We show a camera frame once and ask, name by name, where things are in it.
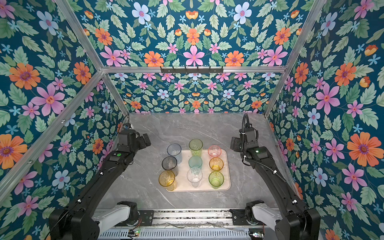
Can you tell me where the pink translucent short cup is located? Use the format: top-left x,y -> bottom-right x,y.
208,145 -> 222,158

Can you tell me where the yellow translucent short cup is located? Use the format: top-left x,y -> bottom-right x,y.
209,157 -> 224,171

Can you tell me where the dark grey translucent cup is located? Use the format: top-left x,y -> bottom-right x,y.
162,156 -> 179,176

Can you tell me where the blue translucent tall cup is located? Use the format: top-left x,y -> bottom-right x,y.
167,143 -> 183,164

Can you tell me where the green translucent tall cup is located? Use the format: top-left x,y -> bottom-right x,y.
189,139 -> 203,157

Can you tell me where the light green short cup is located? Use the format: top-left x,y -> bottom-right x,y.
209,171 -> 225,189

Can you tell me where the amber translucent tall cup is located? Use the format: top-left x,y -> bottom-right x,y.
159,171 -> 177,192

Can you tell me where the beige rectangular tray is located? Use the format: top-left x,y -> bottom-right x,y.
166,150 -> 231,192

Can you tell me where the teal translucent short cup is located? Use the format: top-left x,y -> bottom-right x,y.
188,156 -> 203,169

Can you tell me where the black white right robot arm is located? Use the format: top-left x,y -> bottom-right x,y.
231,124 -> 321,240

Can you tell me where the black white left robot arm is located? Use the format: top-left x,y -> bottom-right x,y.
49,129 -> 151,240

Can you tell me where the black hook rack bar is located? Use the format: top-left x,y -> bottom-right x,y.
160,67 -> 224,74

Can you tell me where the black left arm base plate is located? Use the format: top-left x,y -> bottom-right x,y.
117,210 -> 155,227

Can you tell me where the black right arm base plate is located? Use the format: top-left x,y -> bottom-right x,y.
229,209 -> 265,226

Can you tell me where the aluminium mounting rail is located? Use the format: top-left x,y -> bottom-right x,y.
68,208 -> 316,229

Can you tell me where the white vented cable duct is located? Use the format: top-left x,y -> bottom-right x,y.
99,228 -> 251,240

